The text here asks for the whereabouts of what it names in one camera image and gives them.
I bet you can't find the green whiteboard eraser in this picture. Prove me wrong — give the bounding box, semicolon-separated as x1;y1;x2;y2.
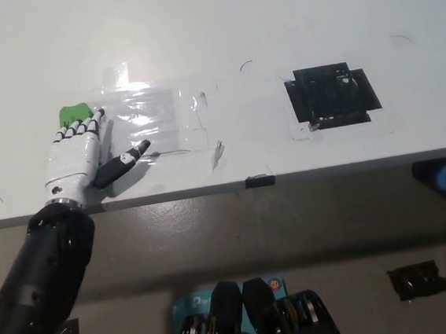
57;101;96;129

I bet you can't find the clear plastic sheet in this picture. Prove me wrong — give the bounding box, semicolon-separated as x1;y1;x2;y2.
92;54;211;162

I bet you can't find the small black tape strip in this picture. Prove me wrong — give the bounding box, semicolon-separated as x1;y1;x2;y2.
244;173;278;191

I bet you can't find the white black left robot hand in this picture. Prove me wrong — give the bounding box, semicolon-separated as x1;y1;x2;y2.
37;102;157;212

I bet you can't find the teal router box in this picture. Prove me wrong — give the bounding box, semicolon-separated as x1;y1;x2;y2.
170;273;293;334

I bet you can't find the black tape square patch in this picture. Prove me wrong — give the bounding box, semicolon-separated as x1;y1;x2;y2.
282;57;384;134

